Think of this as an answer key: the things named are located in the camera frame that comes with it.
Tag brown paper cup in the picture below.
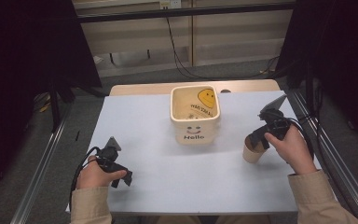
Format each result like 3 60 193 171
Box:
241 134 269 164

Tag metal rail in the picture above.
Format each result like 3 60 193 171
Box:
290 90 358 224
9 115 70 224

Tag person's right hand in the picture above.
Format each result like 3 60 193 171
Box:
264 125 319 175

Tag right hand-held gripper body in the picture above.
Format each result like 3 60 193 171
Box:
257 94 292 142

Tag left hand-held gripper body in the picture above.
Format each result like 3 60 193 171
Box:
96 135 129 175

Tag black horizontal bar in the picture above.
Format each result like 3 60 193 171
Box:
76 2 296 24

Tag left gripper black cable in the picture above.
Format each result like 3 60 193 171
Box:
68 146 102 213

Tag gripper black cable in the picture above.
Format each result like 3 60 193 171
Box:
285 117 315 161
68 146 102 213

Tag person's left hand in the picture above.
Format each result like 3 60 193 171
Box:
76 155 128 190

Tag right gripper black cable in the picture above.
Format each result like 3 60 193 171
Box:
285 117 315 161

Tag black hanging wall cable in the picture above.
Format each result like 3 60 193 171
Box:
165 16 281 80

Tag white table mat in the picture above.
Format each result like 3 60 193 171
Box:
64 90 323 216

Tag black curtain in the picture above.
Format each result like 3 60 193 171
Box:
0 0 103 203
274 0 358 144

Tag cream smiley face bin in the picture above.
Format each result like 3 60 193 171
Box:
169 85 222 146

